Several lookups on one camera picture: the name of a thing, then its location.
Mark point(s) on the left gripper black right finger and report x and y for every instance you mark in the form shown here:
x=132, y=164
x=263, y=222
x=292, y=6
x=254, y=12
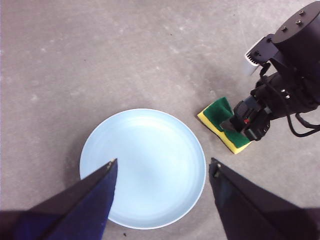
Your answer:
x=255, y=212

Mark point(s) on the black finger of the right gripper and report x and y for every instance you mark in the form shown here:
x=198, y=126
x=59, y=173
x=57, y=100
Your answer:
x=227, y=125

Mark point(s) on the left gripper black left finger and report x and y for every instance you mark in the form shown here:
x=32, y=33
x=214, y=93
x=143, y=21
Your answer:
x=75, y=210

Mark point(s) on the green and yellow sponge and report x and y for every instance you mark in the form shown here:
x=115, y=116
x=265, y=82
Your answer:
x=215, y=110

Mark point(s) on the light blue round plate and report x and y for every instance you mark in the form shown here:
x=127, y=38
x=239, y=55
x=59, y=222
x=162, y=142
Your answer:
x=150, y=150

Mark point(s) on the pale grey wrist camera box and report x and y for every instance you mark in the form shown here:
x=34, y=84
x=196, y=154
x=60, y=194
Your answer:
x=250, y=63

